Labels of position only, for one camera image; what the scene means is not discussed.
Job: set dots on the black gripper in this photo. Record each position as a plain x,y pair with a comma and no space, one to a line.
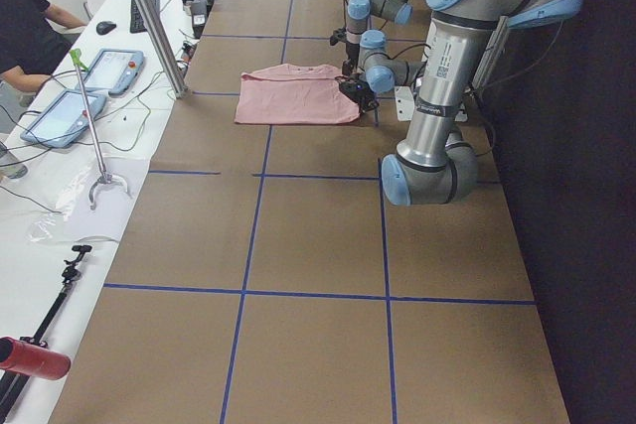
359,94
351,51

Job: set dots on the pink t-shirt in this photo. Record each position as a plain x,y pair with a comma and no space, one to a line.
288,94

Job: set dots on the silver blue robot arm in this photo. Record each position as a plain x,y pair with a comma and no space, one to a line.
433,164
356,18

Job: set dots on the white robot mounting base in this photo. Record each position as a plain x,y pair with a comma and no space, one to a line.
405,105

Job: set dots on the black power adapter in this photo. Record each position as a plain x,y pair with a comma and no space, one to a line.
199,13

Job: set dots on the upper blue teach pendant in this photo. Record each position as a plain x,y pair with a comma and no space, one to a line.
114,71

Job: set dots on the blue teach pendant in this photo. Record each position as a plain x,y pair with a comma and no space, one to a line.
60,124
114,71

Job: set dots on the black computer mouse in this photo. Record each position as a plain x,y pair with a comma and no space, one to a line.
102,28

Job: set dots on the silver reacher grabber tool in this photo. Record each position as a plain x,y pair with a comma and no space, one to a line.
105,178

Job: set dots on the clear plastic bag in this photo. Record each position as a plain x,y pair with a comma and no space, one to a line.
87,211

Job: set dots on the lower blue teach pendant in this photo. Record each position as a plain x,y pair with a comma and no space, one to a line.
60,124

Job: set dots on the seated person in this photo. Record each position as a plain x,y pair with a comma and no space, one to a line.
31,49

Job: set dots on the red cylinder tube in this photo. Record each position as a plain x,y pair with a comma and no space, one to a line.
27,359

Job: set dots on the black selfie stick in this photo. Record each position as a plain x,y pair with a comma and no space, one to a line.
12,384

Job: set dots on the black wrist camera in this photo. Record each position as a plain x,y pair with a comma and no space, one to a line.
350,87
338,36

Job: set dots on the aluminium frame post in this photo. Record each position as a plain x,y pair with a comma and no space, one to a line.
162,47

